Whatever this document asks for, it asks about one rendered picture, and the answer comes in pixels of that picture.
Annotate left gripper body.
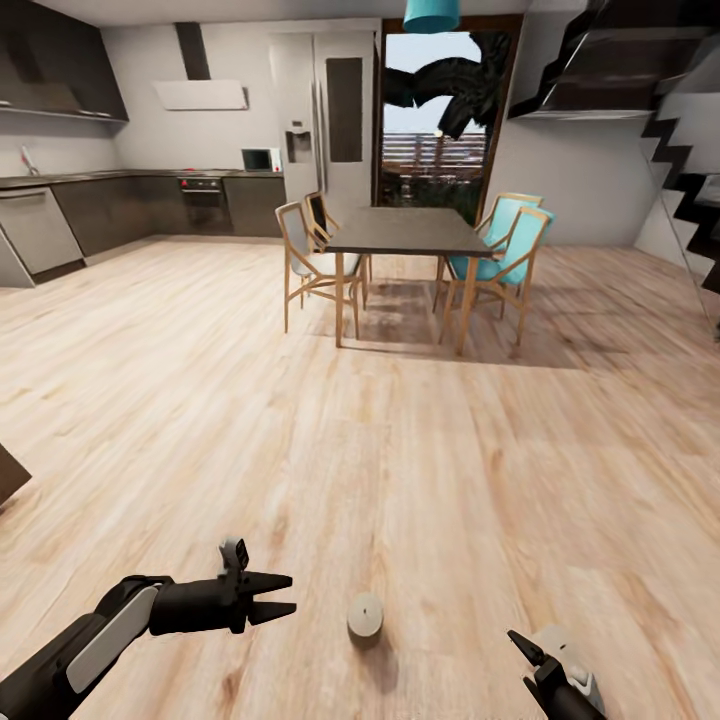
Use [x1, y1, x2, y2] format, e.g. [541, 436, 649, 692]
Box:
[179, 567, 248, 634]

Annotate pillar candle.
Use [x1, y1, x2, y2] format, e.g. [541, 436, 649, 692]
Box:
[347, 593, 384, 651]
[530, 625, 581, 678]

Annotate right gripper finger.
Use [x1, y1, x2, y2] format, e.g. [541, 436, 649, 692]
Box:
[523, 677, 545, 709]
[507, 630, 550, 669]

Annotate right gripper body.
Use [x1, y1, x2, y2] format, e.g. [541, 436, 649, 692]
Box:
[534, 655, 605, 720]

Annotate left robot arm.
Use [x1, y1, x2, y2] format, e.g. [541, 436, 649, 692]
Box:
[0, 532, 297, 720]

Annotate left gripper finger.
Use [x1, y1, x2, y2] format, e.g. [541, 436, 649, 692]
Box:
[233, 569, 293, 615]
[248, 595, 297, 625]

